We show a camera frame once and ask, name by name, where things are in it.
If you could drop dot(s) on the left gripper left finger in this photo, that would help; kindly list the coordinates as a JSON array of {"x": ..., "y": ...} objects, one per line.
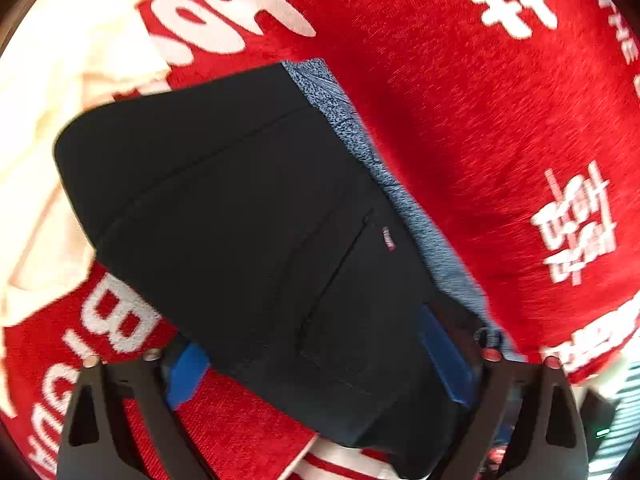
[{"x": 97, "y": 440}]

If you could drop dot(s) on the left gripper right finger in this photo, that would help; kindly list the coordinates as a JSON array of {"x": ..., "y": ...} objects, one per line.
[{"x": 530, "y": 404}]

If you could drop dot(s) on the black pants with blue trim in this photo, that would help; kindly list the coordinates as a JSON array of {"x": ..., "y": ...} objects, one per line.
[{"x": 253, "y": 213}]

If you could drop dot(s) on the red bedspread with white characters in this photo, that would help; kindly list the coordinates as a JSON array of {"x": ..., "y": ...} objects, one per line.
[{"x": 513, "y": 124}]

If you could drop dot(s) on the peach folded garment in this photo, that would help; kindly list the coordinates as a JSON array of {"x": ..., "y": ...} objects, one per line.
[{"x": 66, "y": 57}]

